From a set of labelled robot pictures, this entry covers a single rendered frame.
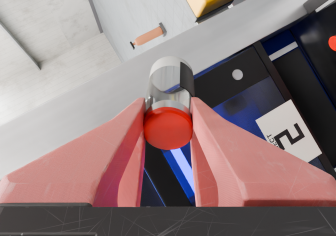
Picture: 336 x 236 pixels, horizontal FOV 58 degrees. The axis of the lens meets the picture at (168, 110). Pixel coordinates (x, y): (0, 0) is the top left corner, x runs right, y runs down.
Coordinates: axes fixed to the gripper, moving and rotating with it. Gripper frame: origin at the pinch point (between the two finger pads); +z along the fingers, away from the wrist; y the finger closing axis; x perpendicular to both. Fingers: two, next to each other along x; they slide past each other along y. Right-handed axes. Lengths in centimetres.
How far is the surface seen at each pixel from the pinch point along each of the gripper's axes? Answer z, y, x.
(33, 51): 934, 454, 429
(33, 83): 909, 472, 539
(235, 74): 26.4, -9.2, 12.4
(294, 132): 22.0, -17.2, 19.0
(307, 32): 36.9, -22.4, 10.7
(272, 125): 22.3, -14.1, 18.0
